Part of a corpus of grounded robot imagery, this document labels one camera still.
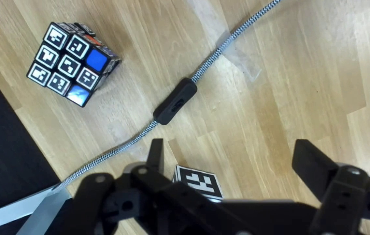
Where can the black white tag Rubik's cube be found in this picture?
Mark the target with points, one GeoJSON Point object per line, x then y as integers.
{"type": "Point", "coordinates": [199, 180]}

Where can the multicolour tag-sticker Rubik's cube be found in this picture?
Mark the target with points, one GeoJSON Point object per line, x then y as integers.
{"type": "Point", "coordinates": [62, 60]}

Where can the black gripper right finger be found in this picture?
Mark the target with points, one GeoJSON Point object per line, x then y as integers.
{"type": "Point", "coordinates": [310, 161]}

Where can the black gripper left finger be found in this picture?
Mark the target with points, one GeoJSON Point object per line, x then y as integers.
{"type": "Point", "coordinates": [156, 157]}

